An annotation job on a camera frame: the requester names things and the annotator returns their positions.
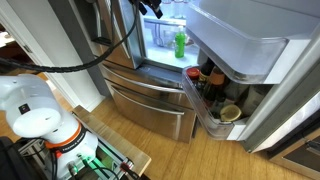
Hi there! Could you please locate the wooden table board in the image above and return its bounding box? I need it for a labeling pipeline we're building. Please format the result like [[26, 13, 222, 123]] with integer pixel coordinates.
[[70, 104, 153, 177]]

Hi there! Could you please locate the curved steel door handle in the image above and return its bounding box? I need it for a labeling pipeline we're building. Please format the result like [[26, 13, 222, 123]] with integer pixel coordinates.
[[105, 0, 132, 60]]

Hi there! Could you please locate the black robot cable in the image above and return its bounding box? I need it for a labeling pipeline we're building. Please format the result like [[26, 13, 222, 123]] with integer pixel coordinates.
[[0, 0, 140, 74]]

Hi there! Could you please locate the brown sauce bottle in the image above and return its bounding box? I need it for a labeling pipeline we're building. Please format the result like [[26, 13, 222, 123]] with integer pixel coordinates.
[[202, 65, 227, 105]]

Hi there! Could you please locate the dark bottle with yellow label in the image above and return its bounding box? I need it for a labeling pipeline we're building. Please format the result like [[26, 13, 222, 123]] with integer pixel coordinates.
[[198, 57, 216, 84]]

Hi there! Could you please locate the fridge body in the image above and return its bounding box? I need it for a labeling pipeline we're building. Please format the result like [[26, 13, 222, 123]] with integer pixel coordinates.
[[48, 0, 201, 99]]

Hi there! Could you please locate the jar with grey label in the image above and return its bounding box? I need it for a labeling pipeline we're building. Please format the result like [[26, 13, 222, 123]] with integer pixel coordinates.
[[240, 84, 268, 117]]

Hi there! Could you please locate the stainless fridge door with dispenser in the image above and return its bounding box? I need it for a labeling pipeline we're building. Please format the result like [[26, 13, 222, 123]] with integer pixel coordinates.
[[71, 0, 147, 70]]

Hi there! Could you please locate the open fridge door with bins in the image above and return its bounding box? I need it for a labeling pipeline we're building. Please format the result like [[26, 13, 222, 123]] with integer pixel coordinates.
[[181, 0, 320, 154]]

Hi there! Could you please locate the stainless freezer drawer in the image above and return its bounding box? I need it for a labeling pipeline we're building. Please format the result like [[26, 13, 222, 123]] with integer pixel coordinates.
[[99, 61, 195, 109], [105, 80, 198, 144]]

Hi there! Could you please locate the green plastic bottle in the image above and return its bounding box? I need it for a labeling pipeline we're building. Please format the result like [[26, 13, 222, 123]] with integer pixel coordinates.
[[173, 25, 187, 59]]

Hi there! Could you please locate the jar with yellow lid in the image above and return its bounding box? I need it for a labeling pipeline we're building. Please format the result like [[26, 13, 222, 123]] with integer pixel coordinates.
[[219, 104, 243, 123]]

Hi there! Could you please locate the red black connector plug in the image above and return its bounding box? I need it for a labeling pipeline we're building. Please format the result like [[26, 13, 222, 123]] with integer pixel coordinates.
[[119, 160, 138, 179]]

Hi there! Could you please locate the jar with red cap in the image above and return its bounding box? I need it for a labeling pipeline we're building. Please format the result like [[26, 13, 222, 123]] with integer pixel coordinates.
[[185, 67, 201, 82]]

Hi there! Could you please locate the clear door bin with bottles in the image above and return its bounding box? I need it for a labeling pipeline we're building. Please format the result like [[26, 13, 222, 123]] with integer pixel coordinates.
[[181, 64, 250, 141]]

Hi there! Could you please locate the metal robot mounting frame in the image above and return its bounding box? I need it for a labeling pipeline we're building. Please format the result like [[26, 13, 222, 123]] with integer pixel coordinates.
[[16, 134, 134, 180]]

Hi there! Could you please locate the grey drawer cabinet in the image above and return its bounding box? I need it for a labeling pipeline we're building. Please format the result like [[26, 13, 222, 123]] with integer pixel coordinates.
[[266, 109, 320, 180]]

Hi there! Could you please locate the clear empty door bin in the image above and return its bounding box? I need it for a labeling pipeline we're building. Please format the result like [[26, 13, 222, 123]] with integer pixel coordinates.
[[184, 2, 290, 85]]

